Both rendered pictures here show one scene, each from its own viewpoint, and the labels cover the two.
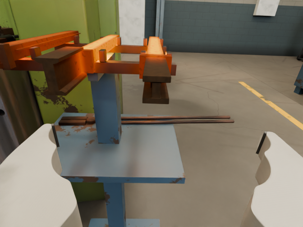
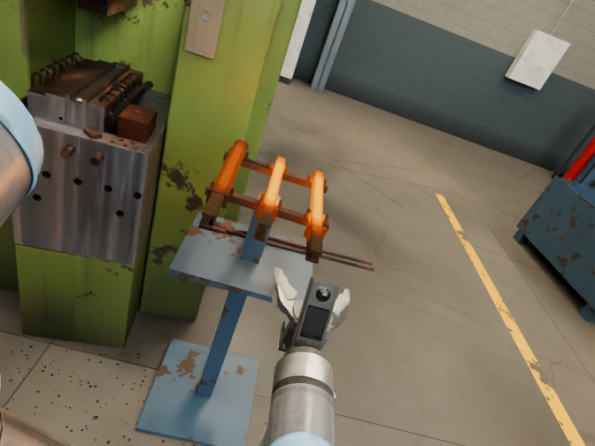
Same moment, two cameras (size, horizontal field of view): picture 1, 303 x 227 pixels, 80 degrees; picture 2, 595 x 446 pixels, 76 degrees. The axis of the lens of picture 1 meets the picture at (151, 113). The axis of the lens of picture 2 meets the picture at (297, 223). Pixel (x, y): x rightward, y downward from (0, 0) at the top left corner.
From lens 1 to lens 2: 0.63 m
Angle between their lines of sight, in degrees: 7
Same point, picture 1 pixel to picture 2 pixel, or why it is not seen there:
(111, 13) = (272, 80)
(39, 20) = (198, 101)
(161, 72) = (318, 248)
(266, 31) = (517, 112)
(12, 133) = (138, 218)
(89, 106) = not seen: hidden behind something
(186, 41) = (375, 84)
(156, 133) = (294, 262)
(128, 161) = (266, 282)
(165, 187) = (275, 326)
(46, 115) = (163, 198)
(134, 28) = not seen: hidden behind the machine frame
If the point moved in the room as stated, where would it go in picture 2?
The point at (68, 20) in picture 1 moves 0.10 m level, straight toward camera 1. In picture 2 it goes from (231, 111) to (236, 123)
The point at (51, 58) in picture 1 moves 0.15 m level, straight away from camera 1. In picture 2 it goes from (266, 225) to (245, 187)
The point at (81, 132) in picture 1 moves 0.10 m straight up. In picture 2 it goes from (221, 242) to (229, 216)
